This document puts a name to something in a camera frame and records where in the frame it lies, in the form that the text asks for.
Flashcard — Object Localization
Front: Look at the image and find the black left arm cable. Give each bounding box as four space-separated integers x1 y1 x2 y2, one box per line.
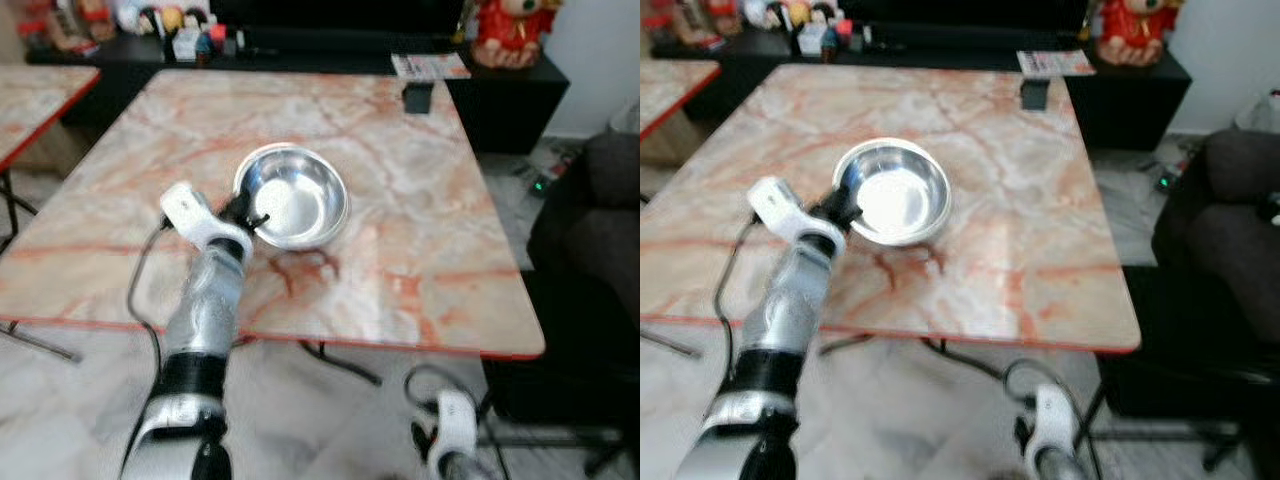
713 218 753 371
126 222 169 376

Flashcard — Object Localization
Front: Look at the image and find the black television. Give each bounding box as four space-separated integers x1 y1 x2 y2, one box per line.
838 0 1091 29
208 0 467 31

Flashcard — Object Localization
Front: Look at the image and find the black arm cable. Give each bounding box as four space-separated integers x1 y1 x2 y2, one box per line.
126 222 169 376
403 364 476 401
1003 358 1076 401
713 218 753 371

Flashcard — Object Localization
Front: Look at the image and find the dark upholstered sofa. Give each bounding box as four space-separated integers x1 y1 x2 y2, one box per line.
527 128 641 291
1150 128 1280 291

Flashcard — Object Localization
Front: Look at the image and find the printed paper leaflet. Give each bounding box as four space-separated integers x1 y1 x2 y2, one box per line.
391 53 471 81
1017 49 1097 78

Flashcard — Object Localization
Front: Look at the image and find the red clad doll figurine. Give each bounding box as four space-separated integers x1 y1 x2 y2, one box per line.
472 0 564 69
1097 0 1186 68

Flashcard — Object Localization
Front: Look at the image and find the black side stand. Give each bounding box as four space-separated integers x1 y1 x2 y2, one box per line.
480 265 641 476
1095 262 1280 471

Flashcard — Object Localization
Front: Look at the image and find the black metal table leg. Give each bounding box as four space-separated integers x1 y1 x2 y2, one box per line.
0 320 83 363
920 337 1006 381
298 340 384 387
640 328 703 359

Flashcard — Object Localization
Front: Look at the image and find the marble pattern table red edge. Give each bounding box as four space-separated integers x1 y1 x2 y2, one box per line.
640 58 722 141
0 64 102 256

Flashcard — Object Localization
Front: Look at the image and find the red and white toy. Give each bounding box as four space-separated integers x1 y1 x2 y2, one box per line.
650 0 728 51
25 0 113 53

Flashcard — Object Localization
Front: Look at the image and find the black low cabinet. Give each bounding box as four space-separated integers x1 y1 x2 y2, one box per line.
25 28 571 156
650 25 1193 153

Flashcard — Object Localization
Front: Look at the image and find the round stainless steel bowl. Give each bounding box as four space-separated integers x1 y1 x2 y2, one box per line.
832 137 953 247
232 143 351 251

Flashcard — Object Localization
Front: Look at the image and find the row of colourful figurines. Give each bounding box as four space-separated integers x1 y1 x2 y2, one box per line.
745 0 836 31
115 0 216 36

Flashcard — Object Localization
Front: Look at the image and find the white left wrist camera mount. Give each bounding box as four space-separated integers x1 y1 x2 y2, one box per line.
160 182 256 256
747 177 849 251

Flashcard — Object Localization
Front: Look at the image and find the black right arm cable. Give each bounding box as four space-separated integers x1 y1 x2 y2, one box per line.
1003 358 1076 401
403 364 476 401

